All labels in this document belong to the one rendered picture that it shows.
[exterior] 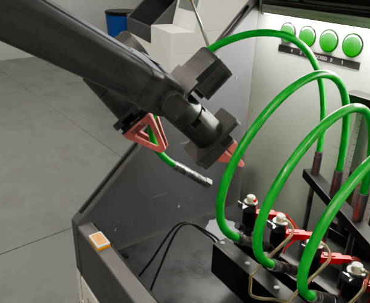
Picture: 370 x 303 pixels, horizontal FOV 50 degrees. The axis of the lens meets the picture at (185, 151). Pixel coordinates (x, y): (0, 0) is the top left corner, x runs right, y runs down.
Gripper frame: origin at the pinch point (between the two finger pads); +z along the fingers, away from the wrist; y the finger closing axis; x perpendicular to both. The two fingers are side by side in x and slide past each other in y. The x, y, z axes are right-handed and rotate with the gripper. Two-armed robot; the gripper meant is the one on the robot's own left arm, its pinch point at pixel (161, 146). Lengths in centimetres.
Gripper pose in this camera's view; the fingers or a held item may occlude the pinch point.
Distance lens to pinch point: 78.9
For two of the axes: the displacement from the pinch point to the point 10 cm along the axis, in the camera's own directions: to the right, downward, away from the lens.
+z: 6.6, 7.4, 1.1
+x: -7.5, 6.3, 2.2
